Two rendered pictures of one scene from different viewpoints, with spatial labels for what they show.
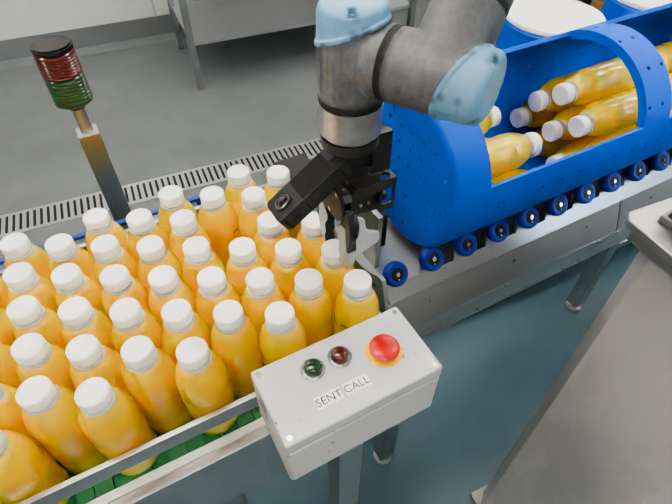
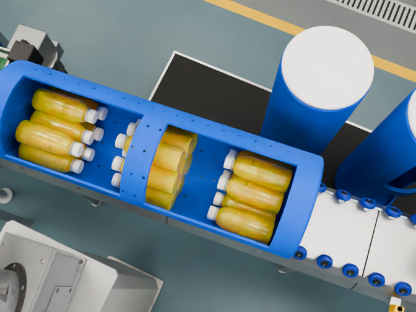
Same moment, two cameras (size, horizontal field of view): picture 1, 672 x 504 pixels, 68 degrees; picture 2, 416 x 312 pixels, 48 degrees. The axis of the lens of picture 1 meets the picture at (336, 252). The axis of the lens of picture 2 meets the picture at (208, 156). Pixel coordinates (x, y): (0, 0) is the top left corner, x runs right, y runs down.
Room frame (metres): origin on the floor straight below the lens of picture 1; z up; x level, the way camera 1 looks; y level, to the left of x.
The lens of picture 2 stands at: (0.78, -0.88, 2.33)
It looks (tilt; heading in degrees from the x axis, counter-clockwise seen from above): 74 degrees down; 51
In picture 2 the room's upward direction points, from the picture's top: 4 degrees counter-clockwise
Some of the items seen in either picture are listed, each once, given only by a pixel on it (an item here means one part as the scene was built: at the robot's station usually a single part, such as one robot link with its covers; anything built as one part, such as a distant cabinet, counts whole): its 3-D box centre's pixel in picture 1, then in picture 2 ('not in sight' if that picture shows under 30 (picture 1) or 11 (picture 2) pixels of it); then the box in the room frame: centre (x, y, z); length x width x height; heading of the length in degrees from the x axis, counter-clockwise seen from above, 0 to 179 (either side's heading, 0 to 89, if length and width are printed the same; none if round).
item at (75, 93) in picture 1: (68, 87); not in sight; (0.78, 0.45, 1.18); 0.06 x 0.06 x 0.05
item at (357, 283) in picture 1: (357, 283); not in sight; (0.45, -0.03, 1.07); 0.04 x 0.04 x 0.02
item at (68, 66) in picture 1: (57, 61); not in sight; (0.78, 0.45, 1.23); 0.06 x 0.06 x 0.04
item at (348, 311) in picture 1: (355, 320); not in sight; (0.45, -0.03, 0.98); 0.07 x 0.07 x 0.17
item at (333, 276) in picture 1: (334, 290); not in sight; (0.51, 0.00, 0.98); 0.07 x 0.07 x 0.17
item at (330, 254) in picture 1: (334, 251); not in sight; (0.51, 0.00, 1.07); 0.04 x 0.04 x 0.02
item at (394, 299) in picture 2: not in sight; (398, 299); (1.14, -1.25, 0.92); 0.08 x 0.03 x 0.05; 28
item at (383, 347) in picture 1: (384, 348); not in sight; (0.32, -0.06, 1.11); 0.04 x 0.04 x 0.01
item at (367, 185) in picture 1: (354, 170); not in sight; (0.52, -0.02, 1.21); 0.09 x 0.08 x 0.12; 118
